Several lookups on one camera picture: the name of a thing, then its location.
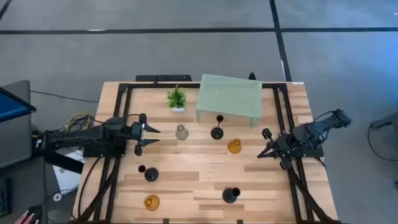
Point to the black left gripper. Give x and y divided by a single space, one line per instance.
138 133

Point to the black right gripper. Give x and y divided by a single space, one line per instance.
281 146

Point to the clear ribbed glass candle holder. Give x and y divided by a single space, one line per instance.
182 133

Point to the amber glass candle holder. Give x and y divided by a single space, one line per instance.
151 203
234 147

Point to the tall black candlestick holder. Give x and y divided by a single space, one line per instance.
217 133
151 175
229 196

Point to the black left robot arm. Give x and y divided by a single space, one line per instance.
77 137

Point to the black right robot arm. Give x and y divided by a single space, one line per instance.
311 133

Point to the small potted green plant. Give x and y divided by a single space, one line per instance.
176 98

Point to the black power strip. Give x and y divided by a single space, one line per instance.
163 77

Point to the green mesh metal shelf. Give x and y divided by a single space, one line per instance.
230 93

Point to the white label strip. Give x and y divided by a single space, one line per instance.
297 83

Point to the black support beam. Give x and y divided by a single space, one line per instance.
62 163

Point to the white paper sheet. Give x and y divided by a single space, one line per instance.
66 179

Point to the white tape roll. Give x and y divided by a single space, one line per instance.
57 196

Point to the grey desk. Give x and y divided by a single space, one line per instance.
15 146

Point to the black computer mouse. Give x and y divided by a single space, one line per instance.
35 211

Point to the laptop with blue screen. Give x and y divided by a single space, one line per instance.
14 105

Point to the person's hand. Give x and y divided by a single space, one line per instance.
23 218

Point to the black keyboard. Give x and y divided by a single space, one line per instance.
3 199

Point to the black aluminium table frame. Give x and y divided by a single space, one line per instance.
146 85

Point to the black bracket behind shelf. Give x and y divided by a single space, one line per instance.
252 76

